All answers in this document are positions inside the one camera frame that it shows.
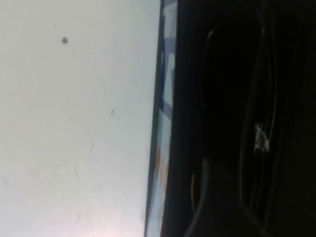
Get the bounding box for black glasses case printed side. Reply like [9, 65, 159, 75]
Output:
[144, 0, 316, 237]

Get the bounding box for dark framed glasses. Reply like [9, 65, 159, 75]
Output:
[190, 14, 292, 237]

